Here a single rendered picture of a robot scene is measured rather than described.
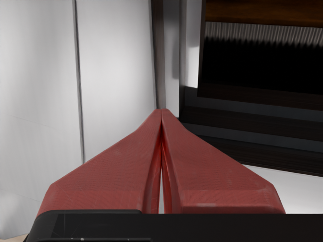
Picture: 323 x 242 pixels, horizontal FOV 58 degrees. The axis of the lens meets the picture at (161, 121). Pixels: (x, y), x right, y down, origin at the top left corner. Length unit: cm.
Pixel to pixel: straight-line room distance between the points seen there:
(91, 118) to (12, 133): 6
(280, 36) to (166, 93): 32
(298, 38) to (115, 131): 35
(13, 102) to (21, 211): 12
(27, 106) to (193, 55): 9
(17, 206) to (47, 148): 9
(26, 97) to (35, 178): 7
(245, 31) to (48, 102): 34
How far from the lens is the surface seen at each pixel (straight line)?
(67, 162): 19
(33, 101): 17
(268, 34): 45
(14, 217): 28
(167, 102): 15
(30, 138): 19
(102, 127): 16
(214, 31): 45
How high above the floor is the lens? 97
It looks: 49 degrees down
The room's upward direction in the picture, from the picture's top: 157 degrees counter-clockwise
